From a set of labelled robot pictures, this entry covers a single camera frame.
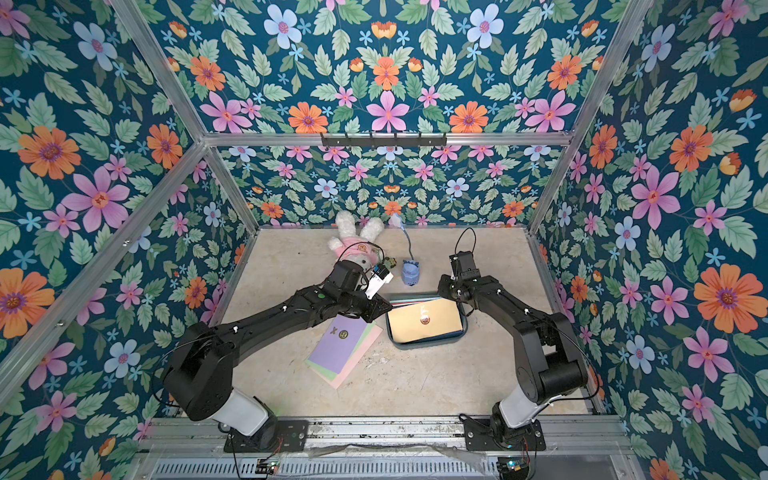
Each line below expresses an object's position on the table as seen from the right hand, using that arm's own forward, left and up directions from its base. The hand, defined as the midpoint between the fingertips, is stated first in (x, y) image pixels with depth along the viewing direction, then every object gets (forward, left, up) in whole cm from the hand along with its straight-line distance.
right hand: (444, 285), depth 93 cm
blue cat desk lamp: (+6, +11, 0) cm, 12 cm away
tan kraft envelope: (-10, +6, -4) cm, 12 cm away
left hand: (-11, +15, +6) cm, 19 cm away
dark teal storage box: (-16, +4, -7) cm, 18 cm away
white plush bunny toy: (+15, +30, +1) cm, 34 cm away
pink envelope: (-21, +27, -8) cm, 35 cm away
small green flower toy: (+14, +19, -6) cm, 24 cm away
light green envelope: (-26, +33, -8) cm, 43 cm away
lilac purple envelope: (-16, +33, -8) cm, 38 cm away
